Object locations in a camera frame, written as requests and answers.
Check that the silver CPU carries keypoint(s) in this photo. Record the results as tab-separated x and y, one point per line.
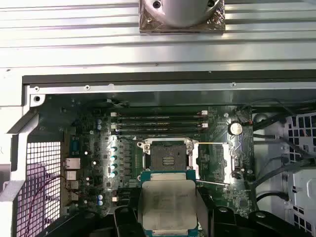
170	202

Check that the silver coin battery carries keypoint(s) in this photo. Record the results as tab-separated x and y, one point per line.
235	128

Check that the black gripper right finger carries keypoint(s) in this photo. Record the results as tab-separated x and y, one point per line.
222	224

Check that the silver USB port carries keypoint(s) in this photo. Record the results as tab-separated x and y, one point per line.
71	175
72	185
73	197

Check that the black RAM slot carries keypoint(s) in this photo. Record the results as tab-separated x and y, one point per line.
158	131
158	120
158	115
158	125

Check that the silver network port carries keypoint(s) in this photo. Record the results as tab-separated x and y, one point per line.
72	164

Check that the CPU socket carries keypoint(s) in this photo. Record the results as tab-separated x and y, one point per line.
168	153

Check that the metal socket cover frame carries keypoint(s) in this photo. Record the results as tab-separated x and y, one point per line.
227	160

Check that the teal capacitor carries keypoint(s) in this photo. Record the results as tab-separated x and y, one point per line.
113	166
113	174
114	149
113	158

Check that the square brown base plate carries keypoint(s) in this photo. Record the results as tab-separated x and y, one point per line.
148	27

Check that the black open PC case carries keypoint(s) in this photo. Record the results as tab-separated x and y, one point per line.
148	87

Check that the green motherboard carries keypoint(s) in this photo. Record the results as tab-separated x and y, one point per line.
222	118

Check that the silver metal disk cage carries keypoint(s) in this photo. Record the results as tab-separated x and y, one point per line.
301	187

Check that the blue serial port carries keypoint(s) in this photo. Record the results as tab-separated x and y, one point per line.
74	146

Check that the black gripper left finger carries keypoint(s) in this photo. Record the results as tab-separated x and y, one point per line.
123	222

